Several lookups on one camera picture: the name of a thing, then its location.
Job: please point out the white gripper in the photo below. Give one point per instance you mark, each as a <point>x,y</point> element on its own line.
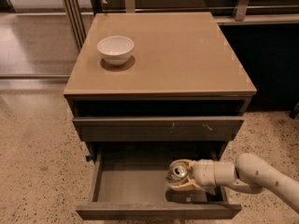
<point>203,173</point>

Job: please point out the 7up can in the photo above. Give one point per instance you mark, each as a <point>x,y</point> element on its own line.
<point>177,173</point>

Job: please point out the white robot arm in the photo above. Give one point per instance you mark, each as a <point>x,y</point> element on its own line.
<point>248,174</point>

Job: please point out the open grey middle drawer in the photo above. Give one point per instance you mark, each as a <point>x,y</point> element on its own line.
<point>132,186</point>

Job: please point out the grey drawer cabinet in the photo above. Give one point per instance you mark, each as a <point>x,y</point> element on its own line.
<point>181,66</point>

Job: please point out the grey top drawer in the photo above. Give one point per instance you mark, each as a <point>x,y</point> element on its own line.
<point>157,129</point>

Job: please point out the blue tape piece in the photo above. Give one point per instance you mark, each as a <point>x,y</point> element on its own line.
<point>88,158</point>

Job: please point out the white ceramic bowl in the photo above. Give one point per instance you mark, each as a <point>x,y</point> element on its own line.
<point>116,50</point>

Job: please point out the metal railing frame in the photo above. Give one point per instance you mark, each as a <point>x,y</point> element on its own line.
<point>231,12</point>

